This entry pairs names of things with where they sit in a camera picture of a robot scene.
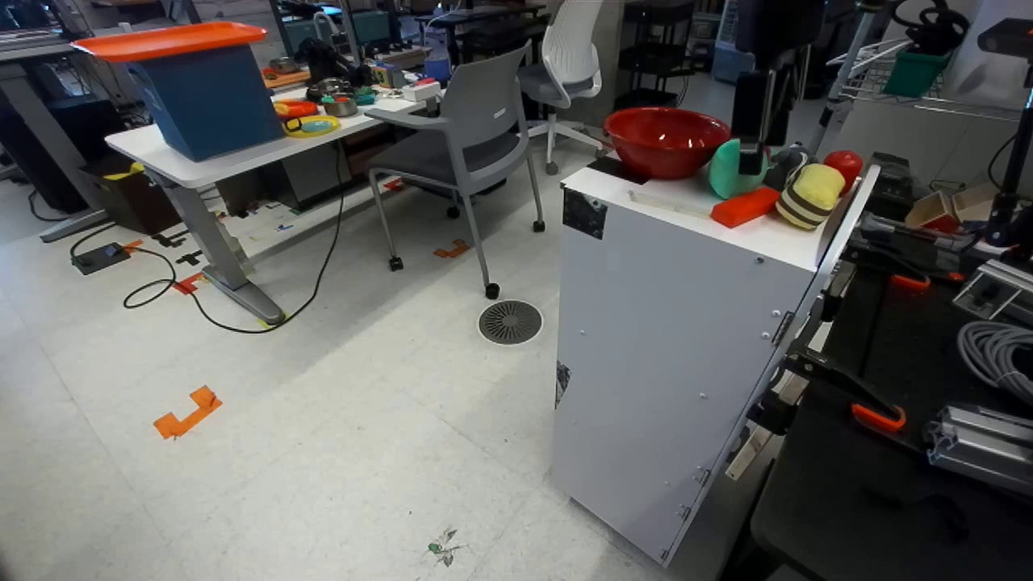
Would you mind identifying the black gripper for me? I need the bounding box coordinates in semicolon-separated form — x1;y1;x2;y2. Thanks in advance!
729;46;808;178

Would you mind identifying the grey raccoon plush toy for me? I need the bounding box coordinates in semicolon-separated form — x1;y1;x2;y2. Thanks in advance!
762;145;814;197

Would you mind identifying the yellow sponge plush toy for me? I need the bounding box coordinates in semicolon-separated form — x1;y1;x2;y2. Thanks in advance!
774;158;853;237

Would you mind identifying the red tomato plush toy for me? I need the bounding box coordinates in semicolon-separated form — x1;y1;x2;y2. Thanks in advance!
819;145;868;192

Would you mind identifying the red bowl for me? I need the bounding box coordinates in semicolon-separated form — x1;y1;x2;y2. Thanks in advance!
602;104;734;183

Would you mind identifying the orange rectangular block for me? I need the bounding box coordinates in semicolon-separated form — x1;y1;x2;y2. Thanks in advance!
706;183;780;231

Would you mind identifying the green bin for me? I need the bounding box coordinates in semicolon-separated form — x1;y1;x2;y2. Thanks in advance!
880;46;960;104

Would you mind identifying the white office chair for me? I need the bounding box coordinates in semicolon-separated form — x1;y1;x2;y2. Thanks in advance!
521;0;610;178

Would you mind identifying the white cabinet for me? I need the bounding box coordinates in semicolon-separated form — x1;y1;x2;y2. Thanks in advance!
547;150;883;567

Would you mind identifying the grey office chair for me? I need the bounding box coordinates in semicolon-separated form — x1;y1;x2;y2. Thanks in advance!
366;46;548;304

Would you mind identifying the round grey floor plate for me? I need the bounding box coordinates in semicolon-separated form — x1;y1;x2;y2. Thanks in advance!
475;298;547;348

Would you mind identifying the aluminium extrusion bar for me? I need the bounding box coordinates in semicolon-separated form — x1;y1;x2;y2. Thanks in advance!
923;399;1033;500

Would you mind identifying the black work table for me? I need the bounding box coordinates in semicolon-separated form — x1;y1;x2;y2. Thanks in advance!
747;253;1033;581

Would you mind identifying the white desk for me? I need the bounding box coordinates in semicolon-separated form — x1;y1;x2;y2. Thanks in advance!
102;80;447;328

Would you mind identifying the blue box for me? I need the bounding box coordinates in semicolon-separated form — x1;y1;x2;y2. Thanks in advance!
122;43;287;166

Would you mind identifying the orange tray lid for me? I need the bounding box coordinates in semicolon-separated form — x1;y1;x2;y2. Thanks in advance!
70;16;271;69

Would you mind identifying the orange floor tape mark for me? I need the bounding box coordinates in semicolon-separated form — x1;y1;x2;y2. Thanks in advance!
150;383;225;443

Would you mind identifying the black power brick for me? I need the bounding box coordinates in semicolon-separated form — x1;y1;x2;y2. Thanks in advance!
69;239;135;278

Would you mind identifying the grey desk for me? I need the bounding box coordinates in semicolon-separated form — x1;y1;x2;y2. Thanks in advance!
0;29;112;247

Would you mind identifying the black camera stand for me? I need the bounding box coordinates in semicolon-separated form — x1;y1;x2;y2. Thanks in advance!
975;16;1033;248

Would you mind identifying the orange handled black clamp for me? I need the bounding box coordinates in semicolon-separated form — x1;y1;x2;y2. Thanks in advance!
788;348;914;439

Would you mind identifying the coiled grey cable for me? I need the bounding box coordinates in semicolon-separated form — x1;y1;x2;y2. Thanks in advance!
952;316;1033;410

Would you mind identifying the black floor cable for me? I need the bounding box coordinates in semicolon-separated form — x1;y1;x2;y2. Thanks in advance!
117;142;352;340

